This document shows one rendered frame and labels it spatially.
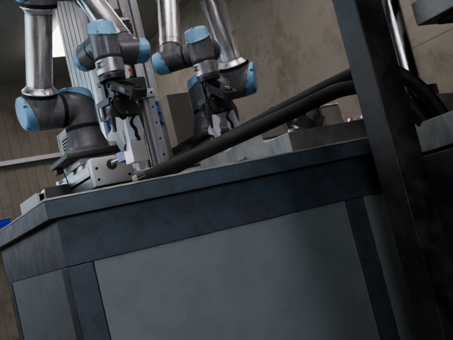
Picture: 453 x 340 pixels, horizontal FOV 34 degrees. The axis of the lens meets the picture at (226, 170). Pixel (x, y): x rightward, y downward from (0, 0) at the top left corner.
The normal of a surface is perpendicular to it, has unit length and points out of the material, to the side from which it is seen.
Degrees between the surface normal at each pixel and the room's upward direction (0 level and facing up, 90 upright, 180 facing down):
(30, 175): 90
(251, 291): 90
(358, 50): 90
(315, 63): 90
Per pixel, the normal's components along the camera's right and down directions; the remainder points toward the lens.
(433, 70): -0.86, 0.17
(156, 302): 0.43, -0.18
